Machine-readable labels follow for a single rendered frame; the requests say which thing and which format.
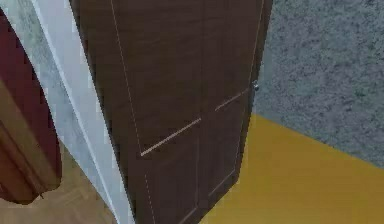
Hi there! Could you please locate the dark brown room door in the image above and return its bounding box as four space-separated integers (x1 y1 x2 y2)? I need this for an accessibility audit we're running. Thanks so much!
68 0 274 224

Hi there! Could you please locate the dark red brown cabinet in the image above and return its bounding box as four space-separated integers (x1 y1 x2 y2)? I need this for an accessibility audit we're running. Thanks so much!
0 9 63 206

